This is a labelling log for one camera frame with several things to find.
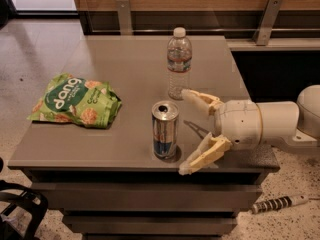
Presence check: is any right metal bracket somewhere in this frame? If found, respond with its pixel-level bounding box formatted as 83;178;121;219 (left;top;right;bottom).
253;0;283;46

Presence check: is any black chair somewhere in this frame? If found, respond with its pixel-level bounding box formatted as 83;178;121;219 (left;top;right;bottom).
0;180;48;240

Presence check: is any white power strip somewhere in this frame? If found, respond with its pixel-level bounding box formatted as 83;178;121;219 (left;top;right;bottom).
251;194;309;214

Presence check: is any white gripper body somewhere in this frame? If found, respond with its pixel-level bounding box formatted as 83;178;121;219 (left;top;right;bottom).
214;100;261;150

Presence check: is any silver blue Red Bull can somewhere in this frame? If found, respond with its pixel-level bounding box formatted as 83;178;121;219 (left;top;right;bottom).
151;100;179;159

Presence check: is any left metal bracket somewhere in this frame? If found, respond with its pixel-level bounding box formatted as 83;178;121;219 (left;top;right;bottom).
116;0;133;35

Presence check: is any grey drawer cabinet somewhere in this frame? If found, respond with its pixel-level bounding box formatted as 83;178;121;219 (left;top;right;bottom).
9;36;279;240

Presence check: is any metal bracket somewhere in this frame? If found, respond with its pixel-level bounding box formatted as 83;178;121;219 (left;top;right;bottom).
116;0;133;35
253;0;283;46

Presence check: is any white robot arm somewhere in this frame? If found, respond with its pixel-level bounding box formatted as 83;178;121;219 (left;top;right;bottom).
179;85;320;175

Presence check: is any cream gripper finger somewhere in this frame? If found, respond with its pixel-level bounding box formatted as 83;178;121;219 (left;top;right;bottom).
181;89;223;116
178;133;232;175

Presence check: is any green Dang chips bag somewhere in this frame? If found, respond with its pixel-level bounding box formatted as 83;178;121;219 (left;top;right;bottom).
28;73;122;129

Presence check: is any clear plastic water bottle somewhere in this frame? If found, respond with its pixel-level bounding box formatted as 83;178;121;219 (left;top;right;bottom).
167;27;192;100

